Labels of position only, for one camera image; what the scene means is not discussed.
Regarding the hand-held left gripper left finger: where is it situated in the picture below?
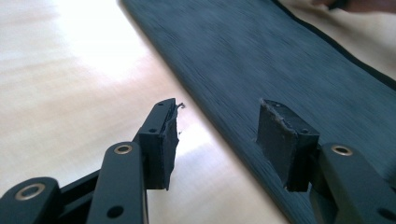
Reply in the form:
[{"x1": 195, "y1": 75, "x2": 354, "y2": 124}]
[{"x1": 134, "y1": 97, "x2": 180, "y2": 191}]

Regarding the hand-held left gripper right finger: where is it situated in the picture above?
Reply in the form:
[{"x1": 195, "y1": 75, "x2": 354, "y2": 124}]
[{"x1": 256, "y1": 98, "x2": 320, "y2": 193}]

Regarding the dark grey cloth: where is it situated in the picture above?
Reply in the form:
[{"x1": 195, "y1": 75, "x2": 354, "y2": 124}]
[{"x1": 120, "y1": 0, "x2": 396, "y2": 224}]

